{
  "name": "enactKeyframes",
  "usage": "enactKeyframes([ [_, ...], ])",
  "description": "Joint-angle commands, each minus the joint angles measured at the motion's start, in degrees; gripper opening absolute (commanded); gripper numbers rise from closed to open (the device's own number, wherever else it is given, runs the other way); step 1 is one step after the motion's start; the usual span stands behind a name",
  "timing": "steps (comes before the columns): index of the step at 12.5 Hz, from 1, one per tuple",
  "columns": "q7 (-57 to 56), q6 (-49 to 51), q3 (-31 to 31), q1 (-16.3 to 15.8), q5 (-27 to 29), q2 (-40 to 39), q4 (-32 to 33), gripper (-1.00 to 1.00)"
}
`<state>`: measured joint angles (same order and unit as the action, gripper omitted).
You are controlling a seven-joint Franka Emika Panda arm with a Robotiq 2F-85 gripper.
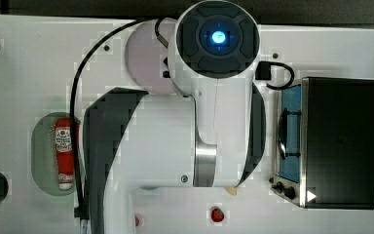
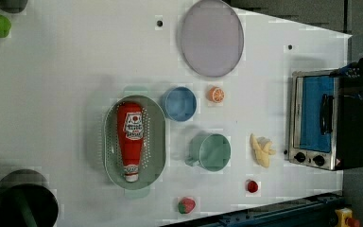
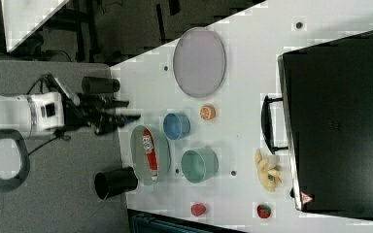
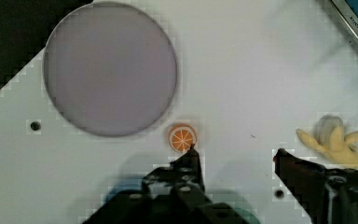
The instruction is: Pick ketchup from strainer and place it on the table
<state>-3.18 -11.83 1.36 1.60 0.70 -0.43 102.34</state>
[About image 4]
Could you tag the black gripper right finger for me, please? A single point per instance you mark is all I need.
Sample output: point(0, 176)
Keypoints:
point(329, 196)

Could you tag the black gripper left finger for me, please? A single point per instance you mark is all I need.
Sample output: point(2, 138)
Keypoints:
point(186, 170)

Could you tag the orange slice toy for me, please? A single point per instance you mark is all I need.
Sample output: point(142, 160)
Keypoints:
point(182, 137)

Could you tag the blue bowl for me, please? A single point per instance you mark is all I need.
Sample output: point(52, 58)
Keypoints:
point(125, 184)

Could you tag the peeled banana toy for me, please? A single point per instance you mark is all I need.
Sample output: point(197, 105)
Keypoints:
point(332, 142)

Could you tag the teal green bowl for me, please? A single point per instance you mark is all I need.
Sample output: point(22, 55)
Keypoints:
point(249, 217)

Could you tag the round lilac plate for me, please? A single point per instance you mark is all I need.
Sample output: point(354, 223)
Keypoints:
point(110, 69)

